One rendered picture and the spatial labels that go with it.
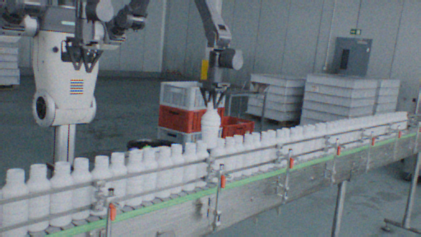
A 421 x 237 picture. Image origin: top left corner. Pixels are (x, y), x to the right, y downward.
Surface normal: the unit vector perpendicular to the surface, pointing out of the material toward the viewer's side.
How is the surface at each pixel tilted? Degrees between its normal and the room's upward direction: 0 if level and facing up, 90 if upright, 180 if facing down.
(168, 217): 90
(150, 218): 90
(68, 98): 90
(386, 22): 90
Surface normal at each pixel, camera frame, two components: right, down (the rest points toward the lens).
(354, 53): -0.67, 0.07
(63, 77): 0.74, 0.19
